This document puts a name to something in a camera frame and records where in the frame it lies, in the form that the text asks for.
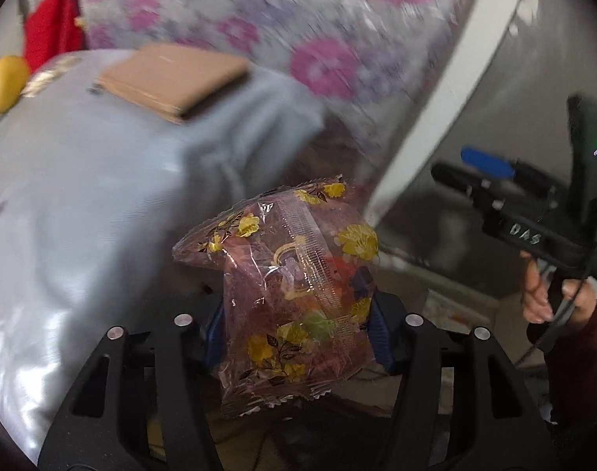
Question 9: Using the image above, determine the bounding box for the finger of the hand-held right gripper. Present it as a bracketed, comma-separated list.
[460, 146, 559, 199]
[431, 162, 506, 213]

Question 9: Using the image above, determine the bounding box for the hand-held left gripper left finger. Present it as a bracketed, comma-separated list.
[37, 301, 225, 471]

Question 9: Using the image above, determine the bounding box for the grey panel door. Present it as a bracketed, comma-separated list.
[367, 0, 597, 305]

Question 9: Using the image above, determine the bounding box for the person's right hand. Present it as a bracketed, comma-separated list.
[519, 249, 597, 332]

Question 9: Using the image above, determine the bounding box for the red cloth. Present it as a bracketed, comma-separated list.
[24, 0, 83, 72]

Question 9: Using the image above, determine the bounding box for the grey tablecloth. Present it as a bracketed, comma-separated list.
[0, 49, 326, 467]

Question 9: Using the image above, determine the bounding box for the person's right forearm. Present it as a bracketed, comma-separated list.
[544, 299, 597, 433]

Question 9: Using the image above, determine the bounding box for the floral pink purple sheet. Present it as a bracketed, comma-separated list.
[77, 0, 486, 207]

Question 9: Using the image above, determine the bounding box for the yellow pomelo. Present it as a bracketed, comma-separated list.
[0, 55, 30, 115]

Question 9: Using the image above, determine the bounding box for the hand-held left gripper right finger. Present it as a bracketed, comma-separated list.
[367, 292, 559, 471]

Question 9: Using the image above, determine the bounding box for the pink flower-print snack wrapper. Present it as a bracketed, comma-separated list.
[172, 174, 380, 420]

